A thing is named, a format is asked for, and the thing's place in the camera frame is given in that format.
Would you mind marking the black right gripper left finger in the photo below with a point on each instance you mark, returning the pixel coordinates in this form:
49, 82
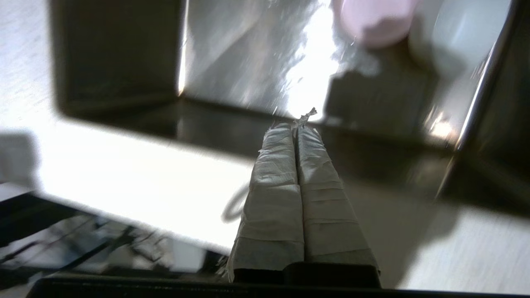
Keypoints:
273, 207

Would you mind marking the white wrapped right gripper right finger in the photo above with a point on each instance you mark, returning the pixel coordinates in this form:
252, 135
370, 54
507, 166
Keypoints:
327, 207

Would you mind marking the pink bowl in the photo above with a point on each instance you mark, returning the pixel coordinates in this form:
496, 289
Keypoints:
377, 20

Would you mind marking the white bowl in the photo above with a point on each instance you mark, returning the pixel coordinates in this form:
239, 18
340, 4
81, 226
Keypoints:
459, 33

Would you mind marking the stainless steel sink basin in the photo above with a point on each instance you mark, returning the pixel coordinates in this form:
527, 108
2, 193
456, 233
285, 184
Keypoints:
248, 62

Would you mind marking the dark glossy cabinet front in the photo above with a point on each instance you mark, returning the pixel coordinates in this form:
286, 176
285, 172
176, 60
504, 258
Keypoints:
83, 244

